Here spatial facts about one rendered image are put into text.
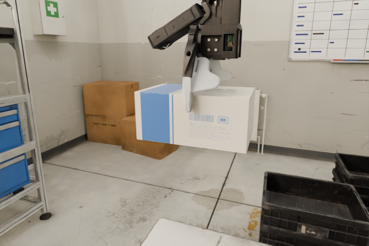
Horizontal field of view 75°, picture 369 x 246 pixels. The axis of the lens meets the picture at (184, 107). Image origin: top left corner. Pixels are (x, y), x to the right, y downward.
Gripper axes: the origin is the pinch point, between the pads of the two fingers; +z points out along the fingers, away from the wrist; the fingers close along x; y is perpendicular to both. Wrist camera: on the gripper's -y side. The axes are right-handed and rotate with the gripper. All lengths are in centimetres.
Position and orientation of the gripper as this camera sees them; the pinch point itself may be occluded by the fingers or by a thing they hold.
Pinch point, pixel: (197, 103)
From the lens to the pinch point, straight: 46.0
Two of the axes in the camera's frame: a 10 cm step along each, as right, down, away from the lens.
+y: 9.4, 0.9, -3.3
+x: 3.4, -2.1, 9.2
